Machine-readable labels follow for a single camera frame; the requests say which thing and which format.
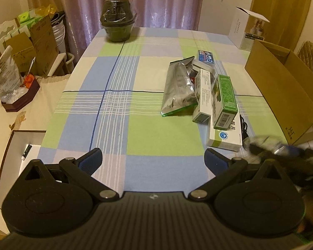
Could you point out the wooden door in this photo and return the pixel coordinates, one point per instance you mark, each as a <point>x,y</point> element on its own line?
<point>287,19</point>

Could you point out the silver foil pouch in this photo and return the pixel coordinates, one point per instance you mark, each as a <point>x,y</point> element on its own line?
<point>179,89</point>

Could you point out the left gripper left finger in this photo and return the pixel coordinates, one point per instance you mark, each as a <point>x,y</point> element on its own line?
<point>80,171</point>

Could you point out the white medicine box blue logo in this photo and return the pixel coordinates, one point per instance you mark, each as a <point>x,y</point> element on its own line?
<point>230,139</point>

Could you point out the green medicine box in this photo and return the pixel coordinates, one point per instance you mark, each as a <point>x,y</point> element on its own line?
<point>224,106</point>

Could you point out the dark green wrapped pot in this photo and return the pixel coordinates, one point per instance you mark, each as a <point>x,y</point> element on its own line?
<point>118,18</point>

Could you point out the purple curtain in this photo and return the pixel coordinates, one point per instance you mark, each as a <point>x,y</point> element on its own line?
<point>84,18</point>

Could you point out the checked tablecloth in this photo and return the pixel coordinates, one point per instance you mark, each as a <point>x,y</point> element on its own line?
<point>113,99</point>

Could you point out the white product box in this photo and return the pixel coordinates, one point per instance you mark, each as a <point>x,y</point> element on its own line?
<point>247,26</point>

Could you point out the blue label plastic case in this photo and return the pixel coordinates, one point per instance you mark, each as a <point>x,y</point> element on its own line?
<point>206,57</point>

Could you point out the dark wooden tray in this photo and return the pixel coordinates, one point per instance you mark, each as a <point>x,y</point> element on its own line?
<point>24,99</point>

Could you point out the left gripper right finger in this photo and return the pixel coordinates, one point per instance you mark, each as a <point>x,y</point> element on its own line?
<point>225,171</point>

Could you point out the crumpled white plastic bag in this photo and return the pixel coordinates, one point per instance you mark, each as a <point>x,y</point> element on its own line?
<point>10,78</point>

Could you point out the clear bag metal hooks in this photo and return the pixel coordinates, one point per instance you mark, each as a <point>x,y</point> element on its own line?
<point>273,144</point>

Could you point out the brown cardboard boxes stack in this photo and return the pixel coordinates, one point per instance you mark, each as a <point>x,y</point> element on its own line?
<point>31,37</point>

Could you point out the brown cardboard box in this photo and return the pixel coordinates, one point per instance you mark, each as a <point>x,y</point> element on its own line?
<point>287,86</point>

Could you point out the white green tall box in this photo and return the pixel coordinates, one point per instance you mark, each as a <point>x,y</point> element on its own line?
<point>202,91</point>

